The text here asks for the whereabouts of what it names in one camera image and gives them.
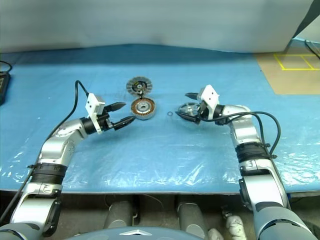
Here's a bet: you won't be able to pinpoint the black floor cable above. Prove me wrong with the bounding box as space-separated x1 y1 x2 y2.
304 39 320 57

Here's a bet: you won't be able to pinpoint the motor stator housing copper windings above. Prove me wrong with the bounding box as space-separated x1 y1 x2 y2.
130 97 157 122

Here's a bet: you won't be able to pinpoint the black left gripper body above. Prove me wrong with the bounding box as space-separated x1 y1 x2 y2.
96 111 117 132

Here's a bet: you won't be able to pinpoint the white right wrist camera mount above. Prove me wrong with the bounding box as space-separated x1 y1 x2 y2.
197 84 221 120

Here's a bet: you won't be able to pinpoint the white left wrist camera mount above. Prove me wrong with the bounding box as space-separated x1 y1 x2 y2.
85 93 106 135

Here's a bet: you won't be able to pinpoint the white crumpled object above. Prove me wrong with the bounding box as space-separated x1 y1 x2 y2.
224 215 245 237
208 227 224 240

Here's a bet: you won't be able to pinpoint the grey rounded robot leg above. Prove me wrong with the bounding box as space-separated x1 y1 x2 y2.
176 201 210 238
103 199 135 230

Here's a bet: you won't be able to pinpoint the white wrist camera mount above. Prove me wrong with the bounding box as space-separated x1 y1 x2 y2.
197 84 221 120
85 93 106 135

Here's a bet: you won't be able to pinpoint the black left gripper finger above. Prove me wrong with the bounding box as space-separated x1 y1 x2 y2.
103 101 127 114
113 115 137 132

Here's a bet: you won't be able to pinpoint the thin black cable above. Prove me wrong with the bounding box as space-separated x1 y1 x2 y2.
0 59 13 75

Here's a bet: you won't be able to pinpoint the grey robot torso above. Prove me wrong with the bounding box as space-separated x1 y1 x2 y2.
63 225 213 240

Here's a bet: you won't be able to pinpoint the black flat device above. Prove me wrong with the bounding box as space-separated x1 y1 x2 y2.
0 71 12 106

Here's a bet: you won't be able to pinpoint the blue plastic table cover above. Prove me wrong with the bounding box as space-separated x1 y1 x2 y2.
0 43 320 195

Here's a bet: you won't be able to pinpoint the white backdrop sheet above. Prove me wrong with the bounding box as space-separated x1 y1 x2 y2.
0 0 310 55

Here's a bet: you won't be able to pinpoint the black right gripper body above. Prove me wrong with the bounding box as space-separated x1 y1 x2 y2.
195 98 210 122

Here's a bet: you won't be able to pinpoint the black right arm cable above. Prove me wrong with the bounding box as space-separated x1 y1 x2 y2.
201 111 281 159

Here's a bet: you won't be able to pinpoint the silver motor cover plate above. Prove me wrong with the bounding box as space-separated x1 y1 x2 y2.
177 101 202 123

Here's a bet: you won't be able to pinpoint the silver motor rotor disc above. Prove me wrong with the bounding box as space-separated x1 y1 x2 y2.
126 76 152 97

